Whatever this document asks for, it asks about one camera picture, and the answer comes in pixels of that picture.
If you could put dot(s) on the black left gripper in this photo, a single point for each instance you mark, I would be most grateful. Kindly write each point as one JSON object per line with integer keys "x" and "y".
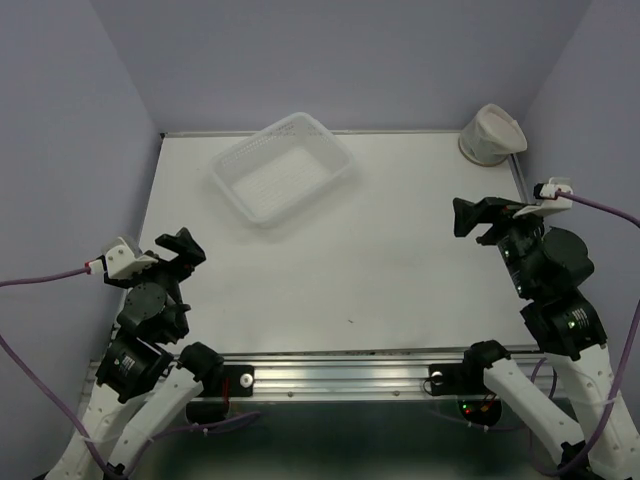
{"x": 192, "y": 254}

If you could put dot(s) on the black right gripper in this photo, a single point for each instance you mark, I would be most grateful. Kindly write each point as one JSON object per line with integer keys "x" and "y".
{"x": 466, "y": 214}

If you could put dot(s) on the white mesh laundry bag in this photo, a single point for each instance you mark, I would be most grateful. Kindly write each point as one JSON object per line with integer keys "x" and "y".
{"x": 491, "y": 137}

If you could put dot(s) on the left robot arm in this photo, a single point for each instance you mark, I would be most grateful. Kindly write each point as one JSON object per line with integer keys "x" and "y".
{"x": 139, "y": 386}

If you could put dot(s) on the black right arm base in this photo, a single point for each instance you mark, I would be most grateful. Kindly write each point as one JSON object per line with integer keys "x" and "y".
{"x": 476, "y": 404}

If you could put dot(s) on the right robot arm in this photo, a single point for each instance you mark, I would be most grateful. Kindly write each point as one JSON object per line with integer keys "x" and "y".
{"x": 547, "y": 267}

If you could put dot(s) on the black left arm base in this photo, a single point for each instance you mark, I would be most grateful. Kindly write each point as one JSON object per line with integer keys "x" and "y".
{"x": 214, "y": 403}

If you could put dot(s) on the white perforated plastic basket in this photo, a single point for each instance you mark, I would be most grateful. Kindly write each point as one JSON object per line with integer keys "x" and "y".
{"x": 281, "y": 169}

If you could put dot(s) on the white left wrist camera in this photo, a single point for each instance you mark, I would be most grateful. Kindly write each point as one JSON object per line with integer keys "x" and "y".
{"x": 121, "y": 260}

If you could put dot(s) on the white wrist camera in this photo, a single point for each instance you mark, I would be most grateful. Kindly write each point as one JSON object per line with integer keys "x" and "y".
{"x": 121, "y": 260}
{"x": 547, "y": 195}

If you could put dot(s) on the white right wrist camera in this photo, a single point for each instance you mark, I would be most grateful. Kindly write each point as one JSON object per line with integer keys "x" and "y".
{"x": 547, "y": 195}

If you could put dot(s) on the aluminium front rail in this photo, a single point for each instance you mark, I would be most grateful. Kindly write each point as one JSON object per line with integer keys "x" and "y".
{"x": 363, "y": 376}

